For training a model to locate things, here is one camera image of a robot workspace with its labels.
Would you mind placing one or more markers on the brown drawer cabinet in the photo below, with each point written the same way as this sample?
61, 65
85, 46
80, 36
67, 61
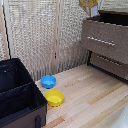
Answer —
115, 12

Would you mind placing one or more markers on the blue plastic bowl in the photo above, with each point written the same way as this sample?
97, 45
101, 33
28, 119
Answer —
48, 81

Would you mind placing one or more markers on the yellow plastic bowl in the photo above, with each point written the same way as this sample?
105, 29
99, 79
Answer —
54, 97

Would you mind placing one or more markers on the woven folding screen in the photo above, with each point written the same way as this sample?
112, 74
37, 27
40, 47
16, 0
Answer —
40, 33

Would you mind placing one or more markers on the black fabric storage box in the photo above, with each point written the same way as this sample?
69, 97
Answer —
16, 96

